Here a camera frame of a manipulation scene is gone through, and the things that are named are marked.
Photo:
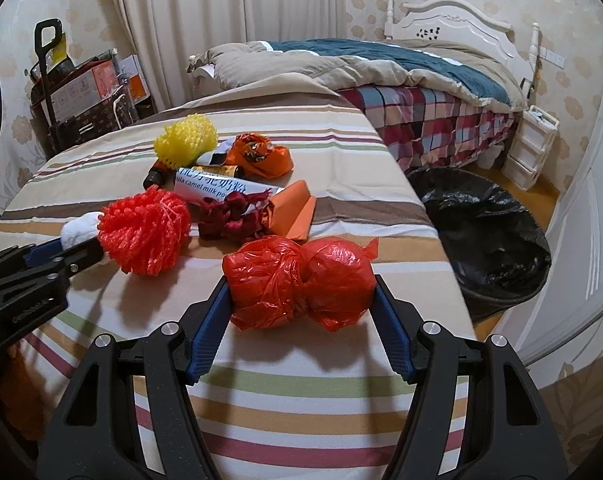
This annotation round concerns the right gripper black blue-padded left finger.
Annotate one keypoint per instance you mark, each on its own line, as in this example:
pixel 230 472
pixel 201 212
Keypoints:
pixel 93 433

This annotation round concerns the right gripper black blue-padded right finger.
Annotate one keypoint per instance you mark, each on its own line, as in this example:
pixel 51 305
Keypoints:
pixel 508 432

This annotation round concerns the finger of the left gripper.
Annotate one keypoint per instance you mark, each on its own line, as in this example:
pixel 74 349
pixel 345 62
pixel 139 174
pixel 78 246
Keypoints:
pixel 67 263
pixel 24 257

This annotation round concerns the red foam fruit net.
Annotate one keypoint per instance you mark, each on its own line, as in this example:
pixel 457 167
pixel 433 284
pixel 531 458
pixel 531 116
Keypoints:
pixel 145 233

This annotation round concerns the brown bottle yellow label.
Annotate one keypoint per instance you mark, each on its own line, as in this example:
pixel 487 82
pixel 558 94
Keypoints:
pixel 159 175

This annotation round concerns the white camel milk powder sachet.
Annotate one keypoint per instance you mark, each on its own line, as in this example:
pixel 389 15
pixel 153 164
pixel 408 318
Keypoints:
pixel 196 185

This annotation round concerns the yellow foam fruit net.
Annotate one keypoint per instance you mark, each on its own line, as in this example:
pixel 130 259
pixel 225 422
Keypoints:
pixel 185 140

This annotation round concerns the dark red wrapper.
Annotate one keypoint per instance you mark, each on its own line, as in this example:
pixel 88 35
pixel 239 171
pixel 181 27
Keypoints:
pixel 238 218

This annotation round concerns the red plastic bag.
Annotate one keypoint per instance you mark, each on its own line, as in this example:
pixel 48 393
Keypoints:
pixel 274 281

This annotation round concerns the black bagged trash bin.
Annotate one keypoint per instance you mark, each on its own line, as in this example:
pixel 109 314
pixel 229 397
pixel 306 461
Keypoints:
pixel 498 252

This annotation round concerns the white crumpled tissue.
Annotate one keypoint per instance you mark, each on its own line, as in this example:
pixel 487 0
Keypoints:
pixel 79 230

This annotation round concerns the white wardrobe door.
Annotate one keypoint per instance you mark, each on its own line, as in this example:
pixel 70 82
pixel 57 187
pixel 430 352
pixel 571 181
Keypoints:
pixel 571 301

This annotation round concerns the cardboard box with orange print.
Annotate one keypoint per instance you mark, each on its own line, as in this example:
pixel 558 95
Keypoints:
pixel 84 91

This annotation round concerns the orange crumpled plastic bag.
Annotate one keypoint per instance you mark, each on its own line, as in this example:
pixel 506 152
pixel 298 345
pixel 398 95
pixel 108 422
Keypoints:
pixel 259 157

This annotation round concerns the orange paper piece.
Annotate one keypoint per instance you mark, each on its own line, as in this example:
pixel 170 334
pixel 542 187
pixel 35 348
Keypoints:
pixel 290 212

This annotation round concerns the black hand trolley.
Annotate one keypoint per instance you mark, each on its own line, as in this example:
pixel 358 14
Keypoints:
pixel 48 35

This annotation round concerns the striped beige table cloth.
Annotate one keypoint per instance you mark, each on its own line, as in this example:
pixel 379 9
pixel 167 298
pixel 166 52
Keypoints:
pixel 301 387

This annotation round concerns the cream pleated curtain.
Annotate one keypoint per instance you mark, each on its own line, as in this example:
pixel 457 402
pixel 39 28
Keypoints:
pixel 165 33

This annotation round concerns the white plastic drawer unit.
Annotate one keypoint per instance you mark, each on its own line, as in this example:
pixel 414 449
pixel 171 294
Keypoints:
pixel 530 147

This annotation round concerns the red plaid bed sheet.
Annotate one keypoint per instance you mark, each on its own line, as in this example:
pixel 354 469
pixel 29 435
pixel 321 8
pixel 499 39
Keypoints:
pixel 429 128

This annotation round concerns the beige and teal duvet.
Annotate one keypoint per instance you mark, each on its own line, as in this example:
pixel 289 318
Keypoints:
pixel 339 64

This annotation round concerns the white wooden bed headboard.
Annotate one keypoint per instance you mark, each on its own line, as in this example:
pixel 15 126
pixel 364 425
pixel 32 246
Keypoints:
pixel 463 23

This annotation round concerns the white wall socket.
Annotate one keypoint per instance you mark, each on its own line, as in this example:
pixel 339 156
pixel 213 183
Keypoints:
pixel 552 57

